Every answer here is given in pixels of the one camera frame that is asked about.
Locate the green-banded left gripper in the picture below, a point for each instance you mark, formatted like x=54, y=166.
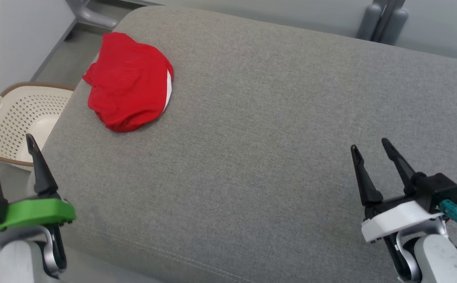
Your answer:
x=35, y=212

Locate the grey fabric sofa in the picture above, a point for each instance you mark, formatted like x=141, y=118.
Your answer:
x=271, y=137

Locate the cream perforated laundry basket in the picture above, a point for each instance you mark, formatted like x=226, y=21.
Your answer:
x=20, y=114

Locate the grey curved metal leg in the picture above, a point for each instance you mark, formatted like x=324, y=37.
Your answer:
x=90, y=15

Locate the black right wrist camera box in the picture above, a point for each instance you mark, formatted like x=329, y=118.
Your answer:
x=434, y=190

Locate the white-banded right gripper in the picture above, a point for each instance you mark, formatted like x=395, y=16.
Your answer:
x=397, y=218

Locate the dark grey vertical frame post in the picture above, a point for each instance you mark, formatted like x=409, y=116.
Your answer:
x=383, y=19

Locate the red jersey with white trim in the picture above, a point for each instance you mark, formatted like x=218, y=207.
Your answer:
x=128, y=82

